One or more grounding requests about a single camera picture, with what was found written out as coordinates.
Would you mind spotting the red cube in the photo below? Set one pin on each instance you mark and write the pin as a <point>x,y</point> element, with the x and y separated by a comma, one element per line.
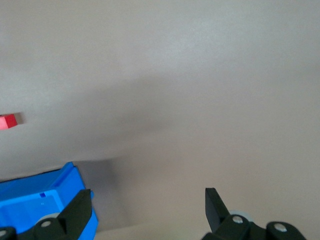
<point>7,122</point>

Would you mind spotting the blue plastic storage bin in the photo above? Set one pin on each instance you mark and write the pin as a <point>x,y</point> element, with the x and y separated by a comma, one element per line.
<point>25,200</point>

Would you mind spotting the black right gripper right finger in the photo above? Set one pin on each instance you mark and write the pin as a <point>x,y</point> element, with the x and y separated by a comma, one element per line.
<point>232,227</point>

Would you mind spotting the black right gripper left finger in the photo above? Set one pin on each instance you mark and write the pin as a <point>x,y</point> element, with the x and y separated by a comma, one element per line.
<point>72,217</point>

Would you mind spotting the large table mat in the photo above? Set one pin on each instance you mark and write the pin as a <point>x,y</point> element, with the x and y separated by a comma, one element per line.
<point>175,62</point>

